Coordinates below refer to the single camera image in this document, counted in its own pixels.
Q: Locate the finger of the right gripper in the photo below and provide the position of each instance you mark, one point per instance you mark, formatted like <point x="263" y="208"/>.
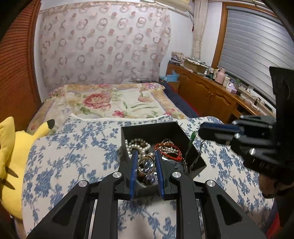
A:
<point x="218" y="131"/>
<point x="243" y="145"/>

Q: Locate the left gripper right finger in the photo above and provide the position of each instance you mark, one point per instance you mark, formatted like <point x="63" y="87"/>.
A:
<point x="202" y="207"/>

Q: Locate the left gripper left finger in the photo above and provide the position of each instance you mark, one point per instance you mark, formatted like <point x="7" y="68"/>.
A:
<point x="90" y="210"/>

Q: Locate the black jewelry box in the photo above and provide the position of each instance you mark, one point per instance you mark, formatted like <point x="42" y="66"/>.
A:
<point x="170" y="140"/>

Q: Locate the person's right hand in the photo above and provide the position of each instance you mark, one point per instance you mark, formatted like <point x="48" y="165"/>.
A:
<point x="266" y="186"/>

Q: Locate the wooden sideboard cabinet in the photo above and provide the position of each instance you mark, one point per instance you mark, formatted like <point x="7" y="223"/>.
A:
<point x="209" y="98"/>

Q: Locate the pink tissue pack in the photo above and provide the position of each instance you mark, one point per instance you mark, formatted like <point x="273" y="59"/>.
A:
<point x="231" y="88"/>

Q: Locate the pink thermos jug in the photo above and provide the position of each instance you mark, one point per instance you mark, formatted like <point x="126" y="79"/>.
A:
<point x="220" y="76"/>

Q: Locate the blue gift bag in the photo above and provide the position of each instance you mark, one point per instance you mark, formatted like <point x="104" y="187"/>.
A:
<point x="172" y="80"/>

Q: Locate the cardboard box on cabinet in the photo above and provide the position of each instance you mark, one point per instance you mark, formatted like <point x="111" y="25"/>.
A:
<point x="195" y="66"/>

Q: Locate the blue floral white cloth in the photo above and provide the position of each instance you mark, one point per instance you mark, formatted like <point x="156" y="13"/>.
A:
<point x="88" y="149"/>

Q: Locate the floral bed quilt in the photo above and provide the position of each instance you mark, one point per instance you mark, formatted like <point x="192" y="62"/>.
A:
<point x="130" y="101"/>

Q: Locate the grey window blind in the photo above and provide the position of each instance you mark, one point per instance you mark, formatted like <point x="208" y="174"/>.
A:
<point x="249" y="50"/>

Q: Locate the yellow Pikachu plush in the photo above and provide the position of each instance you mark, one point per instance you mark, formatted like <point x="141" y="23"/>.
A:
<point x="15" y="148"/>

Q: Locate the tied beige curtain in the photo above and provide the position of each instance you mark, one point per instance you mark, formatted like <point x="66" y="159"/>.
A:
<point x="200" y="17"/>

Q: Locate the brown louvered wardrobe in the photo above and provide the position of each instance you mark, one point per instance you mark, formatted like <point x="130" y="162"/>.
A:
<point x="20" y="97"/>

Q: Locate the pink circle patterned curtain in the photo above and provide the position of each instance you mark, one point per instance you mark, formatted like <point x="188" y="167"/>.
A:
<point x="110" y="42"/>

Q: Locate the wall air conditioner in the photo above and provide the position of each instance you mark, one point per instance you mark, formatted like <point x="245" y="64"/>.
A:
<point x="181" y="5"/>

